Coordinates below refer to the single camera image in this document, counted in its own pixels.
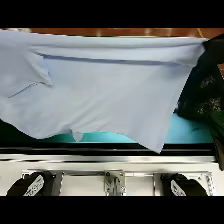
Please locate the light blue shirt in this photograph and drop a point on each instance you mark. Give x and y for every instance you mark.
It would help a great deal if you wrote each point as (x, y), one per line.
(100, 93)

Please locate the black garment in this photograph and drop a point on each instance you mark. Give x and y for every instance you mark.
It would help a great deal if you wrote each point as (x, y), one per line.
(204, 90)

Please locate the silver frame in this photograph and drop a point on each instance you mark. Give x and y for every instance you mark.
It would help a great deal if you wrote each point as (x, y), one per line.
(110, 166)

